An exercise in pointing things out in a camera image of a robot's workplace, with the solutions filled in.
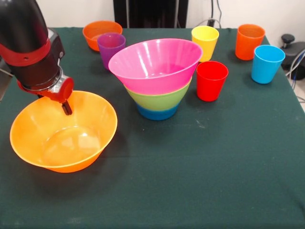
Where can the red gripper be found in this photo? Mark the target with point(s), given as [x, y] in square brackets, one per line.
[65, 91]

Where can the large orange bowl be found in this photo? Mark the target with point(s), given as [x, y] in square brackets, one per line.
[95, 114]

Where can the purple cup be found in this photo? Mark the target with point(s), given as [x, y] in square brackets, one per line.
[107, 52]

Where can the large pink bowl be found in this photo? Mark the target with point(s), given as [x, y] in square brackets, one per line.
[152, 81]

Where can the green bowl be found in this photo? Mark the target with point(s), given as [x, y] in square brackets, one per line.
[157, 101]

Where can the blue bowl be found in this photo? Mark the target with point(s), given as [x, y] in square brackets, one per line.
[157, 115]

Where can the grey metal leg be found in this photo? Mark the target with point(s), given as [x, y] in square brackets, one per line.
[6, 71]

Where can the small dark orange bowl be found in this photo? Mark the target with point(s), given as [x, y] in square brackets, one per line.
[92, 40]

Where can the dark green table cloth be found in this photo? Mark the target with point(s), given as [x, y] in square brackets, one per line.
[166, 186]

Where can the red cup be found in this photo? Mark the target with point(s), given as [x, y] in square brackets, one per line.
[209, 88]

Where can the yellow cup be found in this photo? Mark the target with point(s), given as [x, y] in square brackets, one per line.
[207, 38]

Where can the black power plug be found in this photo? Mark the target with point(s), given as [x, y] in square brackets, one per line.
[211, 22]

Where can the orange cup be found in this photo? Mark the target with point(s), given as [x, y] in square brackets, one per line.
[245, 47]

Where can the blue cup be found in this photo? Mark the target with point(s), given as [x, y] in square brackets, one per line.
[264, 69]

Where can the black round knob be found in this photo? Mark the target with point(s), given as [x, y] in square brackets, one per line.
[287, 38]

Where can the black round base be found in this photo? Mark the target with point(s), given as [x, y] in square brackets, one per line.
[299, 47]

